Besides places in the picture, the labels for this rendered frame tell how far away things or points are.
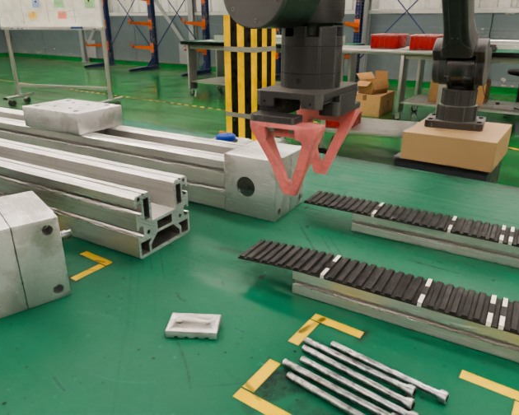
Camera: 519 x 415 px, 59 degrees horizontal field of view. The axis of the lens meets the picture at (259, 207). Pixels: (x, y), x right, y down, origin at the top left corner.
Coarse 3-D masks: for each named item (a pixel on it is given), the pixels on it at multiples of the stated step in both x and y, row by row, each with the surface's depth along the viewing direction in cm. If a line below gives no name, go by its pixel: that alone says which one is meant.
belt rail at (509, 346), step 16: (304, 288) 50; (320, 288) 50; (336, 288) 48; (352, 288) 47; (336, 304) 49; (352, 304) 48; (368, 304) 48; (384, 304) 46; (400, 304) 45; (384, 320) 47; (400, 320) 46; (416, 320) 45; (432, 320) 45; (448, 320) 43; (464, 320) 42; (448, 336) 44; (464, 336) 43; (480, 336) 43; (496, 336) 41; (512, 336) 40; (496, 352) 42; (512, 352) 41
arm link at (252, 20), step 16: (224, 0) 36; (240, 0) 35; (256, 0) 34; (272, 0) 33; (288, 0) 34; (304, 0) 35; (240, 16) 35; (256, 16) 35; (272, 16) 34; (288, 16) 35; (304, 16) 37
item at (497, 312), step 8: (496, 296) 45; (488, 304) 44; (496, 304) 44; (504, 304) 43; (488, 312) 42; (496, 312) 43; (504, 312) 42; (488, 320) 41; (496, 320) 41; (504, 320) 41; (496, 328) 41; (504, 328) 40
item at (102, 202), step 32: (0, 160) 70; (32, 160) 76; (64, 160) 72; (96, 160) 70; (0, 192) 73; (64, 192) 64; (96, 192) 59; (128, 192) 57; (160, 192) 63; (64, 224) 65; (96, 224) 61; (128, 224) 58; (160, 224) 62
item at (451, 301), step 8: (448, 288) 46; (456, 288) 46; (464, 288) 46; (448, 296) 45; (456, 296) 45; (464, 296) 45; (440, 304) 43; (448, 304) 44; (456, 304) 43; (440, 312) 43; (448, 312) 43; (456, 312) 42
